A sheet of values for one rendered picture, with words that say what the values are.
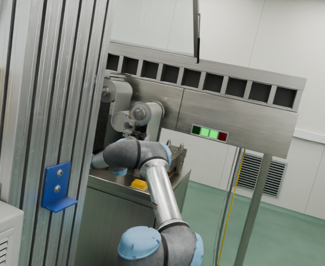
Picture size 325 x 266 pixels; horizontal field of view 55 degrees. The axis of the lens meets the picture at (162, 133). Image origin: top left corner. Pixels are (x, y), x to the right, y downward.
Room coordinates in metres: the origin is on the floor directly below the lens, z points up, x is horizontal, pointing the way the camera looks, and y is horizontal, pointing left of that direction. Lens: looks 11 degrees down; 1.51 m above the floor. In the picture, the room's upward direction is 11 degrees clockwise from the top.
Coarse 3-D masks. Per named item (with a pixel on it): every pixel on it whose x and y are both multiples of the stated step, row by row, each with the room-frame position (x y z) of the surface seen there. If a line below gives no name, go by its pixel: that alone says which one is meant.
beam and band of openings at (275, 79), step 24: (120, 48) 2.27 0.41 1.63; (120, 72) 2.26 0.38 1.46; (144, 72) 2.28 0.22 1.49; (168, 72) 2.24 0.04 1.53; (192, 72) 2.19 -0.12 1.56; (216, 72) 2.08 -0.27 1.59; (240, 72) 2.03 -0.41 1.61; (264, 72) 1.99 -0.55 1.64; (240, 96) 2.10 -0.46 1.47; (264, 96) 2.06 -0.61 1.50; (288, 96) 2.02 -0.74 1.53
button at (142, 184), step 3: (135, 180) 1.59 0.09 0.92; (138, 180) 1.60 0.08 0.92; (141, 180) 1.61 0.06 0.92; (132, 183) 1.56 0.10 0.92; (135, 183) 1.55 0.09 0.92; (138, 183) 1.56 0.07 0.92; (141, 183) 1.57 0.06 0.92; (144, 183) 1.58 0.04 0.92; (135, 186) 1.55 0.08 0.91; (138, 186) 1.55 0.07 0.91; (141, 186) 1.54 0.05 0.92; (144, 186) 1.55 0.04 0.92
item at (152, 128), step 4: (148, 124) 1.84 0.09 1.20; (152, 124) 1.92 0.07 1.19; (156, 124) 1.99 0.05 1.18; (148, 128) 1.85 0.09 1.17; (152, 128) 1.93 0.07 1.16; (156, 128) 2.01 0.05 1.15; (148, 132) 1.87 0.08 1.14; (152, 132) 1.95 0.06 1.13; (156, 132) 2.03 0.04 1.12; (152, 136) 1.96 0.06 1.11; (156, 136) 2.04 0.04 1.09; (152, 140) 1.98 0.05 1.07
